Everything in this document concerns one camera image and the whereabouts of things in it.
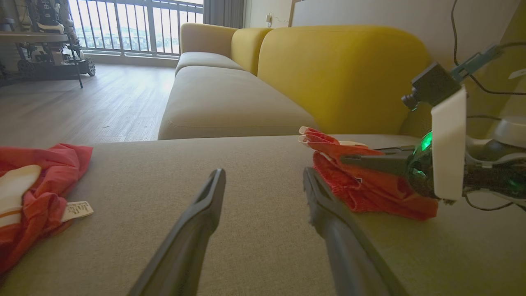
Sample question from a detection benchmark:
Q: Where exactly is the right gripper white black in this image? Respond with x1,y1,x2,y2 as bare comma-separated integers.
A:
340,86,526,203

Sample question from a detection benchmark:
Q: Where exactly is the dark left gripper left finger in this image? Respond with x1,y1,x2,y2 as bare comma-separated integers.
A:
128,168,226,296

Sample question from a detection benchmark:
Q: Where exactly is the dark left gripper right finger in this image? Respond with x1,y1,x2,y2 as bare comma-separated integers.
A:
303,166,408,296

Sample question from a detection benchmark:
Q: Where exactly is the red shirt with white sleeves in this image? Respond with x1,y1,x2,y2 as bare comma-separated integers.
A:
0,143,94,275

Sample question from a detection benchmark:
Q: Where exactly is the folded red garment white trim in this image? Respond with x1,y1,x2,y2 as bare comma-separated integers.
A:
298,126,439,221

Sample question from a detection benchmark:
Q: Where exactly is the large yellow back cushion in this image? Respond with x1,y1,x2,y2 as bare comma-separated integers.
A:
258,25,432,136

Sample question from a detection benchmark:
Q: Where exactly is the grey sofa seat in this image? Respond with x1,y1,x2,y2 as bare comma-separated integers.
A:
0,134,526,296

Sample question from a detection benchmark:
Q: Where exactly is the beige sofa seat cushion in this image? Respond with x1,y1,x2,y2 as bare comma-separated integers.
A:
175,51,244,76
158,66,319,141

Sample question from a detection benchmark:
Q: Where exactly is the small yellow back cushion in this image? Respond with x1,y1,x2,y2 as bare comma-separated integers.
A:
230,28,274,76

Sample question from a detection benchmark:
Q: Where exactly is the beige sofa back cushion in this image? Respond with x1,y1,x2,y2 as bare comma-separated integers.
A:
180,23,239,58

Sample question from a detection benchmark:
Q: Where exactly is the black tripod stand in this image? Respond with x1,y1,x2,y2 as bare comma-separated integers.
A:
67,38,84,89

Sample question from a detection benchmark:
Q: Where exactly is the grey curtain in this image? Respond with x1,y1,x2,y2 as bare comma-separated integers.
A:
203,0,246,28

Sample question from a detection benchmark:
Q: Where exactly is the balcony window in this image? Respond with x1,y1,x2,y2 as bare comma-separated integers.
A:
68,0,205,57

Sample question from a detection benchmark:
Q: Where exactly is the balcony railing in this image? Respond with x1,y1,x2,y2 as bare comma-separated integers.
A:
69,0,204,56

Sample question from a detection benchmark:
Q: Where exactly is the wooden table top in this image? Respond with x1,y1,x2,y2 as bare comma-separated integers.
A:
0,32,69,45

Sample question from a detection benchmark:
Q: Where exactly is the black white wheeled robot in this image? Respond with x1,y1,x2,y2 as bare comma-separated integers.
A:
14,0,96,79

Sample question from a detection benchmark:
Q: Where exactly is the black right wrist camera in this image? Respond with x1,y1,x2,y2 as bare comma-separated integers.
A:
401,62,462,111

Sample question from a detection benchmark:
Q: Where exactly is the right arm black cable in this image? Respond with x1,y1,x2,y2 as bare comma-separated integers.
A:
450,0,526,97

